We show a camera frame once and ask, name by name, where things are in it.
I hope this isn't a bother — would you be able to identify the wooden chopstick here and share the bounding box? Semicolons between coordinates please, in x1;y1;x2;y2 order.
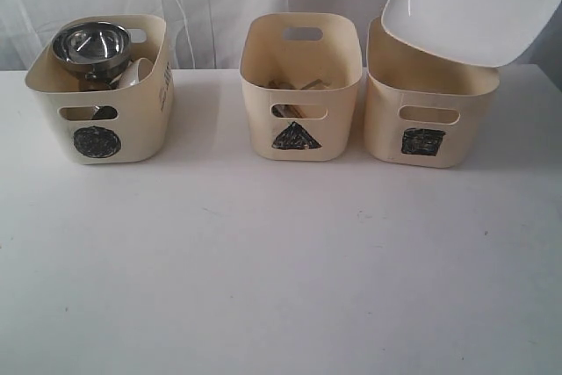
271;104;311;119
267;79;296;90

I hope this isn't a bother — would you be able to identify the white ceramic bowl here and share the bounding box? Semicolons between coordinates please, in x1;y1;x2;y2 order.
110;57;154;90

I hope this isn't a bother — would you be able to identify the steel mug with handle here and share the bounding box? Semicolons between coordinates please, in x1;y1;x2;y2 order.
79;79;118;120

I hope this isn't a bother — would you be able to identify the stainless steel bowl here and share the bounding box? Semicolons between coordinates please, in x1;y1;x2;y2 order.
51;21;132;82

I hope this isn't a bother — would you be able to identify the white square plate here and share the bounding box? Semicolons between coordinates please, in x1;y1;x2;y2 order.
381;0;561;68

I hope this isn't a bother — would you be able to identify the steel table knife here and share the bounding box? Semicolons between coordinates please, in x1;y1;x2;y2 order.
301;79;330;90

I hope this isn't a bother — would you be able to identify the cream bin triangle mark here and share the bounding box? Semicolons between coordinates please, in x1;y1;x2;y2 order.
240;12;363;162

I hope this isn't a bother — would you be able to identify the cream bin square mark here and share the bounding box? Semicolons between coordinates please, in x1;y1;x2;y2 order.
364;18;500;168

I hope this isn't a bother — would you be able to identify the cream bin circle mark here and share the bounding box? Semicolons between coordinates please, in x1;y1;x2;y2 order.
25;15;174;164

